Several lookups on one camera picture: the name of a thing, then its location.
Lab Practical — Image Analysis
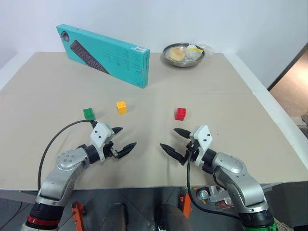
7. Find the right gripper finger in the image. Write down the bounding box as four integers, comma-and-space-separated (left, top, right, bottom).
159, 143, 188, 166
173, 128, 191, 140

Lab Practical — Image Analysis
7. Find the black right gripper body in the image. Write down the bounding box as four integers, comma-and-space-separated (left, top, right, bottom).
185, 131, 201, 161

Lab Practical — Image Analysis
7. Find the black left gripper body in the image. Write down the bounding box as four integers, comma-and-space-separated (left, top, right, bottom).
103, 129, 120, 159

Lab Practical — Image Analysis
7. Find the red toy brick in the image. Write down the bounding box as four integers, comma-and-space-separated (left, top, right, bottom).
174, 107, 187, 121

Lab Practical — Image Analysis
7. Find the yellow toy brick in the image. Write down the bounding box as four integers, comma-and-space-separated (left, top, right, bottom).
116, 101, 128, 116

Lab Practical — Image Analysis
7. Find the beige table cover sheet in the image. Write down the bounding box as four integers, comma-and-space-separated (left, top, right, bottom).
0, 51, 268, 96
0, 92, 308, 191

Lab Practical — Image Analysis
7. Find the green toy brick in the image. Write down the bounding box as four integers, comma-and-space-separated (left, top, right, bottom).
83, 107, 96, 120

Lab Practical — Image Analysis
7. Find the small round silver can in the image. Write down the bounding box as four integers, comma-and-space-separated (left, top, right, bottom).
198, 189, 210, 201

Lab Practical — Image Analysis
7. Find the orange clamp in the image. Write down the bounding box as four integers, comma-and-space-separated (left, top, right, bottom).
180, 193, 193, 220
71, 200, 85, 231

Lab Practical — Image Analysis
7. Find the dark rounded shape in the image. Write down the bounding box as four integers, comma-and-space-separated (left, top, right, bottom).
160, 203, 193, 231
111, 202, 128, 231

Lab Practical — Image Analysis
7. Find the metal bowl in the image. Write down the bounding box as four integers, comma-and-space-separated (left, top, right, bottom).
162, 42, 206, 68

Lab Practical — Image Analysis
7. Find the teal keyboard box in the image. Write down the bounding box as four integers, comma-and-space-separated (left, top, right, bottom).
56, 23, 151, 89

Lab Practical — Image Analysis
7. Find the round bread bun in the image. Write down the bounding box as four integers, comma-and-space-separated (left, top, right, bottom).
168, 47, 186, 61

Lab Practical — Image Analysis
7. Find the clear plastic food wrapper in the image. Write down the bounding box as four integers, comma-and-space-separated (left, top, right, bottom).
184, 42, 214, 61

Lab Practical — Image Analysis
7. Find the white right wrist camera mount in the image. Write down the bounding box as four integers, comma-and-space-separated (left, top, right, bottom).
189, 125, 214, 167

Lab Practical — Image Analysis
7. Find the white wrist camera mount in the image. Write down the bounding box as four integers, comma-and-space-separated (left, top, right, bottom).
189, 125, 214, 167
90, 122, 116, 162

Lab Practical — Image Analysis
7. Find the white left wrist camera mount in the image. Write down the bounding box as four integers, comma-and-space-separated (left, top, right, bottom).
90, 122, 116, 162

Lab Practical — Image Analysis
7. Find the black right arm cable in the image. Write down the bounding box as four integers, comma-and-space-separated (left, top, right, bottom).
186, 143, 243, 221

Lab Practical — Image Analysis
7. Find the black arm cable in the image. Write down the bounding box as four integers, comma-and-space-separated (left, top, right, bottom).
37, 119, 98, 193
186, 143, 243, 221

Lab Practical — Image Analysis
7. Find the grey metal bracket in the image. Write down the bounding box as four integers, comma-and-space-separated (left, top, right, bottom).
207, 184, 232, 203

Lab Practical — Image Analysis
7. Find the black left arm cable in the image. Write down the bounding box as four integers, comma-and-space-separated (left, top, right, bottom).
37, 119, 98, 193

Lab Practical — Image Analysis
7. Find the white coiled rope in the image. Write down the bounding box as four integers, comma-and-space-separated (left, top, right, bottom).
273, 218, 291, 231

